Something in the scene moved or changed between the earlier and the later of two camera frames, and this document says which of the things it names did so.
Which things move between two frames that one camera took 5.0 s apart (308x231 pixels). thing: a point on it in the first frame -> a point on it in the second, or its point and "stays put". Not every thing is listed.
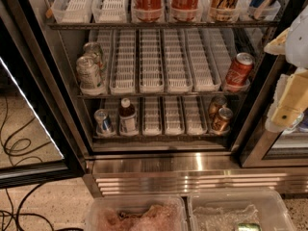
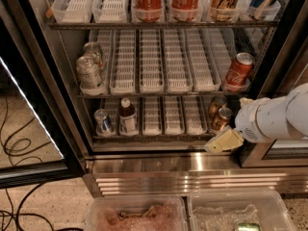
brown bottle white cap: x=127 y=117 stays put
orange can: x=216 y=104 stays put
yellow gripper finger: x=278 y=45 -> x=243 y=101
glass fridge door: x=38 y=138 stays put
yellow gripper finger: x=294 y=100 -> x=225 y=141
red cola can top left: x=148 y=3 stays put
